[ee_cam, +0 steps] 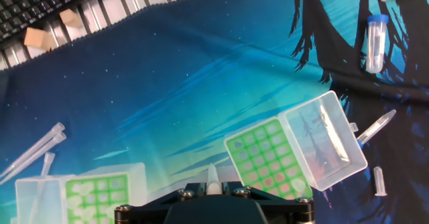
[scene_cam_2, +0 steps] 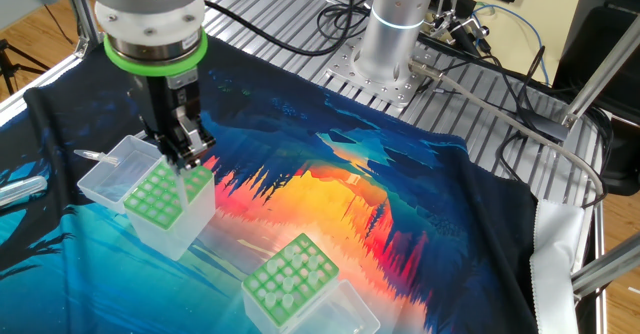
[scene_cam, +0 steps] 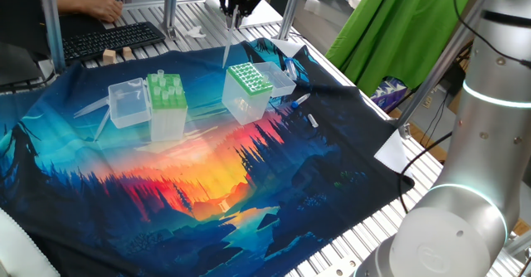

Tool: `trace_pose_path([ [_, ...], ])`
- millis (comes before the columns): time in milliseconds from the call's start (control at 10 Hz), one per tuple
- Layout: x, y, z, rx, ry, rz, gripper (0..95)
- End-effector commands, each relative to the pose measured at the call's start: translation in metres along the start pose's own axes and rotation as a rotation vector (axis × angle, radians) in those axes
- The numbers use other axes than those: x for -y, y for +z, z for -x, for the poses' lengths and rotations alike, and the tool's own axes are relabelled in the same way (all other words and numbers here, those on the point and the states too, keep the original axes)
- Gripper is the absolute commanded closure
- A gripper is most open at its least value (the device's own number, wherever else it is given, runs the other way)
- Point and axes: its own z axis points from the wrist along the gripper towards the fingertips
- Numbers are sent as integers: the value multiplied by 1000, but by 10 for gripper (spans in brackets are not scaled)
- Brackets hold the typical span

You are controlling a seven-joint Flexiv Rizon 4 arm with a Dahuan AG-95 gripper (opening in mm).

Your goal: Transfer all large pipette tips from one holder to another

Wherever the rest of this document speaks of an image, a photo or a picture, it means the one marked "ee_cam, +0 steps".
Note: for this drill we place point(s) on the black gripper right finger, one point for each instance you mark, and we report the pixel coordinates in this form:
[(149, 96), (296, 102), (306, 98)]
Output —
[(285, 210)]

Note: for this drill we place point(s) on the slim blue-capped conical tube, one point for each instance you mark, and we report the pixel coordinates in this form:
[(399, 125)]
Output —
[(377, 126)]

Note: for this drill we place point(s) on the printed sunset landscape cloth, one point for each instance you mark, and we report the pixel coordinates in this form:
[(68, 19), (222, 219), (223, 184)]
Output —
[(184, 83)]

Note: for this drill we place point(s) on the large blue-capped centrifuge tube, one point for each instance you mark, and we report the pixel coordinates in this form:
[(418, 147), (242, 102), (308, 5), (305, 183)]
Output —
[(376, 46)]

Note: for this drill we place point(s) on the black computer keyboard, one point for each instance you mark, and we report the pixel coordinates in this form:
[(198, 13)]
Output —
[(20, 2)]

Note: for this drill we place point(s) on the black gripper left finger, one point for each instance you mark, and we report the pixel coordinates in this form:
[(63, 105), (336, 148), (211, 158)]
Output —
[(151, 210)]

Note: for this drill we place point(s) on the clear box green tip rack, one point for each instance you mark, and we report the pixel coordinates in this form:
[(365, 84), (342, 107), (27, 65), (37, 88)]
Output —
[(37, 200), (321, 143)]

